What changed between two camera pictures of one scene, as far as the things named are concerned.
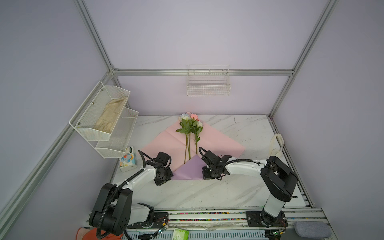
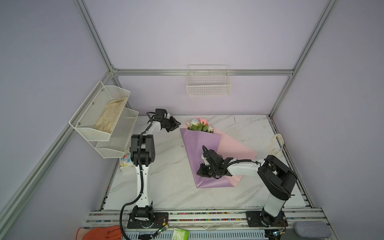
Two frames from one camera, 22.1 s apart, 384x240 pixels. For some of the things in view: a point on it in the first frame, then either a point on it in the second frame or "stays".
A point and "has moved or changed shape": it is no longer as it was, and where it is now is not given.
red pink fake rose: x=194 y=127 to x=204 y=121
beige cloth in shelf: x=109 y=115 stays
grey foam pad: x=314 y=229 stays
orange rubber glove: x=85 y=233 stays
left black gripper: x=169 y=175 to x=174 y=123
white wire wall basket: x=208 y=80 stays
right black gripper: x=205 y=176 stays
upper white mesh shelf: x=95 y=117 stays
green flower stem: x=199 y=129 to x=210 y=129
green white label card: x=180 y=234 stays
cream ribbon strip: x=276 y=146 stays
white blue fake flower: x=185 y=123 to x=194 y=121
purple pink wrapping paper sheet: x=186 y=144 has moved or changed shape
